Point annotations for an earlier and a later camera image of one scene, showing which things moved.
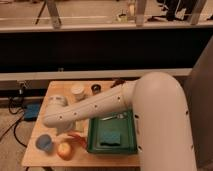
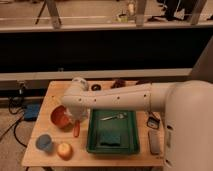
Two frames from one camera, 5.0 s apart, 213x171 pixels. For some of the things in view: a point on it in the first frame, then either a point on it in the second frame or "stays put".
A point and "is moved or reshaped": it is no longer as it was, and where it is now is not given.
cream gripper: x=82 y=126 → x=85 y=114
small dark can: x=96 y=89 stays put
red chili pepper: x=77 y=137 is moved or reshaped
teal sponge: x=112 y=138 stays put
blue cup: x=44 y=141 stays put
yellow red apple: x=64 y=150 stays put
